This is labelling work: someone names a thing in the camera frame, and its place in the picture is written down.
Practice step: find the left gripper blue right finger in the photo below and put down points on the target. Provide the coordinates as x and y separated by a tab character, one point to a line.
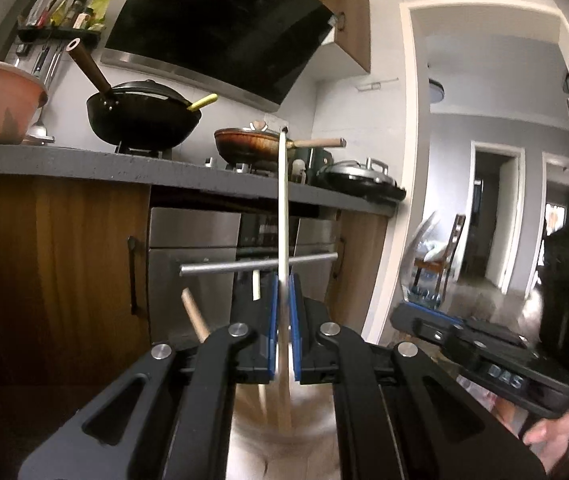
297	324

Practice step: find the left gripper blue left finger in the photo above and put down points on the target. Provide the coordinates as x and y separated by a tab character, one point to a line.
272	298

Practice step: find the black range hood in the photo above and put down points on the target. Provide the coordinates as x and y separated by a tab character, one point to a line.
251	51

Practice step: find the spice shelf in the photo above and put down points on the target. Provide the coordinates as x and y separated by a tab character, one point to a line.
63	20

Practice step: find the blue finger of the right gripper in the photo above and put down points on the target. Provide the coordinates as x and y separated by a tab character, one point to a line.
406	312

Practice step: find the wooden chair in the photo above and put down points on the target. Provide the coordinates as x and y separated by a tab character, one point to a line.
440	263

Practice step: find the wooden chopstick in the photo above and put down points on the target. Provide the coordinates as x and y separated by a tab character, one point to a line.
256	289
195	316
283	367

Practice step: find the dark green kettle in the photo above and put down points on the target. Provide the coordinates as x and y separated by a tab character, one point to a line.
305	163

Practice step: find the person right hand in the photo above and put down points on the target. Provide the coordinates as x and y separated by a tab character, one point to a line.
549	439

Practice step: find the black wok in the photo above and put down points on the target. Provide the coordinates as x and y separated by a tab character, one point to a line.
137	115

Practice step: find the black lidded griddle pan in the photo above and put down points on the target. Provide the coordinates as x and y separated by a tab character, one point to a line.
369	180

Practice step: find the white floral ceramic utensil holder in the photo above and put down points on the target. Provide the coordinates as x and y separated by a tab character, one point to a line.
259	449

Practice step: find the brown frying pan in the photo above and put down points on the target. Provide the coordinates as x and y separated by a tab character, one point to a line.
249	145

